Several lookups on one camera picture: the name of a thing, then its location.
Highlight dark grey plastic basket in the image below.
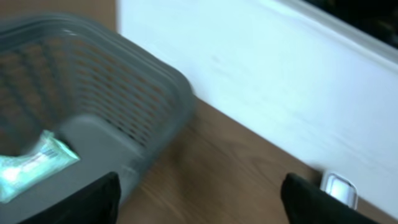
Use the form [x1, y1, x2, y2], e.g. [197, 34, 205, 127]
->
[1, 14, 195, 223]

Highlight mint green wipes pack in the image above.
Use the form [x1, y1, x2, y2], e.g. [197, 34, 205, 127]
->
[1, 130, 80, 203]

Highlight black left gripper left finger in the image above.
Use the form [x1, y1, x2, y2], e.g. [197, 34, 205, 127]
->
[20, 172, 121, 224]

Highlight white barcode scanner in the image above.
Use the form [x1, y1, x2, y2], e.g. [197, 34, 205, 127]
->
[320, 170, 359, 210]

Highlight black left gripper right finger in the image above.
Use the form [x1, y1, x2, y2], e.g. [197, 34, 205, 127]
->
[280, 173, 377, 224]

